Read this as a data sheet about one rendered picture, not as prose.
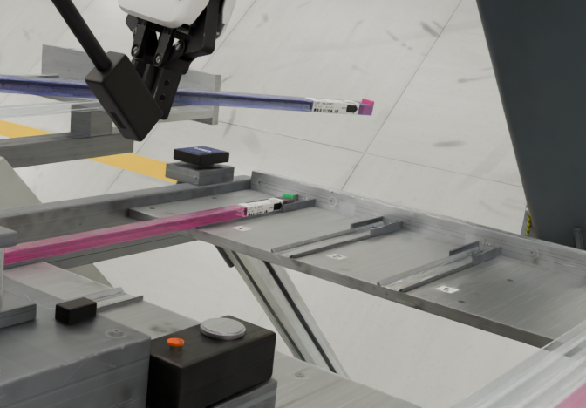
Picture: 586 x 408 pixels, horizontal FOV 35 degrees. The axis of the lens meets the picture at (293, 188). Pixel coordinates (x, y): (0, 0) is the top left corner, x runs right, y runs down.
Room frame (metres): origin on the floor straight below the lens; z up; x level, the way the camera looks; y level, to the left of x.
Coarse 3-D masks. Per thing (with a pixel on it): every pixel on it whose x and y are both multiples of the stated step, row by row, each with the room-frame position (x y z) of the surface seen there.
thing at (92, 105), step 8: (32, 104) 0.89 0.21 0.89; (40, 104) 0.89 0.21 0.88; (48, 104) 0.89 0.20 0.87; (56, 104) 0.90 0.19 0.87; (64, 104) 0.90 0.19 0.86; (72, 104) 0.90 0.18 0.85; (80, 104) 0.91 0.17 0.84; (88, 104) 0.91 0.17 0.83; (96, 104) 0.92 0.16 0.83; (0, 112) 0.86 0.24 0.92; (8, 112) 0.86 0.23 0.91; (16, 112) 0.87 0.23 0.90; (24, 112) 0.87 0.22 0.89; (32, 112) 0.88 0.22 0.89; (40, 112) 0.88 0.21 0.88; (48, 112) 0.89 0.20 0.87; (56, 112) 0.89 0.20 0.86; (64, 112) 0.89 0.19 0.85
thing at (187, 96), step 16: (0, 80) 0.59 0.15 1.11; (16, 80) 0.59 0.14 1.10; (32, 80) 0.60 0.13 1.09; (48, 80) 0.60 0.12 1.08; (64, 80) 0.61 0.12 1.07; (80, 80) 0.62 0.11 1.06; (64, 96) 0.60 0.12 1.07; (80, 96) 0.60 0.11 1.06; (176, 96) 0.62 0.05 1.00; (192, 96) 0.63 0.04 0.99; (208, 96) 0.63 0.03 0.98; (224, 96) 0.64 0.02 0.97; (240, 96) 0.64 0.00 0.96; (256, 96) 0.65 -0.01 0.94; (272, 96) 0.65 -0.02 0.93; (288, 96) 0.67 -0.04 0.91; (368, 112) 0.67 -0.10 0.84
